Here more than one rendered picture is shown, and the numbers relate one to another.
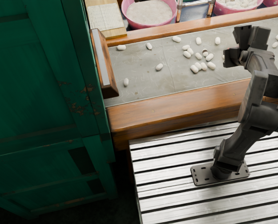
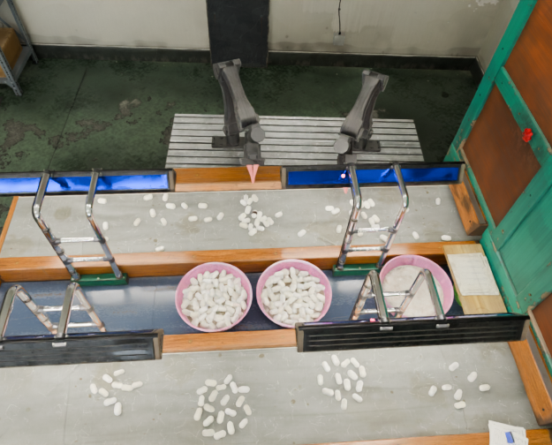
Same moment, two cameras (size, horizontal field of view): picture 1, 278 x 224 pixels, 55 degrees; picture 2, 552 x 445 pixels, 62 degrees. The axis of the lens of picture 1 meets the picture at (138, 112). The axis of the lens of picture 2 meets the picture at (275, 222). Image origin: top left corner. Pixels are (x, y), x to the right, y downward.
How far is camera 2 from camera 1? 2.09 m
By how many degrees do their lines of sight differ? 67
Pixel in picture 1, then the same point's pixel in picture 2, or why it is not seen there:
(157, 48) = (405, 234)
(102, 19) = (475, 269)
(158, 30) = (405, 248)
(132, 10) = not seen: hidden behind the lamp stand
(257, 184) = (334, 136)
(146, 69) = (418, 213)
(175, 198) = (393, 138)
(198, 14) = (340, 298)
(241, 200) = not seen: hidden behind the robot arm
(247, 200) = not seen: hidden behind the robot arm
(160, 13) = (398, 288)
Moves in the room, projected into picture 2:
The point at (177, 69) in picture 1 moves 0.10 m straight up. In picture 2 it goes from (387, 208) to (392, 192)
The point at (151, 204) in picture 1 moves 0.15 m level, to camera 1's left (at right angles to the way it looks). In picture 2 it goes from (410, 138) to (441, 141)
